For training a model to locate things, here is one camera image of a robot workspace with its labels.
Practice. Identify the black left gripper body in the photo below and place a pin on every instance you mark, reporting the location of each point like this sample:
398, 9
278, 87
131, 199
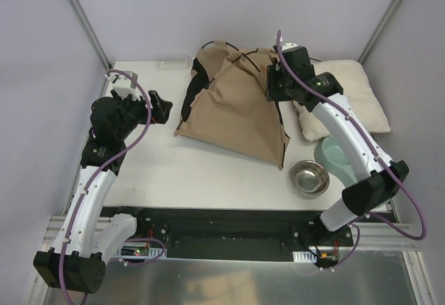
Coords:
154, 105

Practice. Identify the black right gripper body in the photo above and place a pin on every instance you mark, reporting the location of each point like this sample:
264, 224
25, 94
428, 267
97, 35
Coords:
273, 83

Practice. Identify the beige fabric pet tent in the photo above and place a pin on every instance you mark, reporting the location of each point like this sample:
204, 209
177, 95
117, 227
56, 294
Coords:
225, 103

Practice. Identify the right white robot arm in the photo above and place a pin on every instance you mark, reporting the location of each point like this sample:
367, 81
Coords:
292, 77

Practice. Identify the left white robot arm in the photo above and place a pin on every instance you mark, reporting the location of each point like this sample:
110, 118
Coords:
78, 257

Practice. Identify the green double pet bowl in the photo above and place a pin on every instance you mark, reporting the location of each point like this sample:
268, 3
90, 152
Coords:
329, 154

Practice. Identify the steel pet bowl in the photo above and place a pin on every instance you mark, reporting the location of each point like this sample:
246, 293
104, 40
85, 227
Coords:
310, 177

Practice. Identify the clear plastic bottle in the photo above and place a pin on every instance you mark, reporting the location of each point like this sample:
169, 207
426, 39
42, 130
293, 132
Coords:
173, 62

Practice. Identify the cream white pillow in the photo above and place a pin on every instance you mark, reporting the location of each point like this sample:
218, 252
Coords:
355, 83

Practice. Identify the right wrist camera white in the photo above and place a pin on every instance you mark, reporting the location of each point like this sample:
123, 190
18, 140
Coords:
288, 46

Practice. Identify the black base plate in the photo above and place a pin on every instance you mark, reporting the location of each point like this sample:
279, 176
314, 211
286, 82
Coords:
235, 235

